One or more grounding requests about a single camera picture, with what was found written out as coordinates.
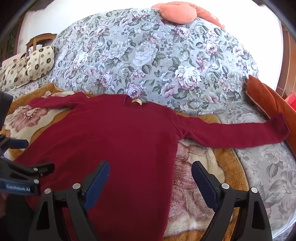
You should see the dark red sweater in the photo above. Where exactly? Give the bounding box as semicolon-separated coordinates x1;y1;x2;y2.
14;92;290;241

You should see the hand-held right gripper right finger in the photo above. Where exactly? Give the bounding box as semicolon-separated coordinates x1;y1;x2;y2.
191;160;273;241

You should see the wooden furniture frame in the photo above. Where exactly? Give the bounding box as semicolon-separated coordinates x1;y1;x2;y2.
245;75;296;144

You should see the salmon pink plush cushion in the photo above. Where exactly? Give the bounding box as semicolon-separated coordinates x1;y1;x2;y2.
151;2;226;29

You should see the cream circle-patterned cushion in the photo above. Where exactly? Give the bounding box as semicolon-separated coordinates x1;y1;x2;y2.
0;57;29;91
26;46;55;81

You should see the wooden chair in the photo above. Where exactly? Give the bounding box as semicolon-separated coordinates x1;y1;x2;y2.
25;34;57;55

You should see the floral fabric cushion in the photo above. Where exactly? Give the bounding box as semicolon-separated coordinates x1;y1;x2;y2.
0;8;295;240

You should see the orange plush flower blanket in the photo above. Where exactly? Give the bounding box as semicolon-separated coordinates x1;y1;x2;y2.
3;83;249;241

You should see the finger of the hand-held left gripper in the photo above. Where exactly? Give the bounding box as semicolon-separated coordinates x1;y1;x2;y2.
0;134;29;151
0;159;55;184

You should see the red box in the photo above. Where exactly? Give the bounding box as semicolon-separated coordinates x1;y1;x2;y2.
285;93;296;110

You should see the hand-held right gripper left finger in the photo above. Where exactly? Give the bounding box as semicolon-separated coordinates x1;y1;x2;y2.
28;160;110;241

